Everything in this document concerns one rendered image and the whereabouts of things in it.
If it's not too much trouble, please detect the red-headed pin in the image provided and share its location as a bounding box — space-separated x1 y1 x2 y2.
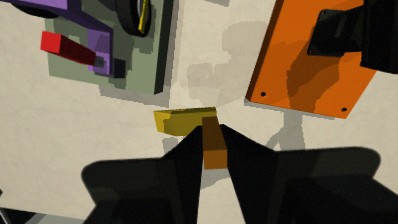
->
41 31 104 68

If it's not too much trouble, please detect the grey-green ramp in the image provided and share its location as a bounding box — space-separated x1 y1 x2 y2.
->
44 0 174 95

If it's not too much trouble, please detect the purple wheeled trolley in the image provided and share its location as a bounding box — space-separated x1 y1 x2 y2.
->
0 0 151 74

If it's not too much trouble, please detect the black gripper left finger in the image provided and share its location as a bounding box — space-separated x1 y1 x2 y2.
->
81 125 203 224

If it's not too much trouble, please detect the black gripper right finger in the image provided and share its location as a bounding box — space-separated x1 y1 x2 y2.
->
219 124 381 224

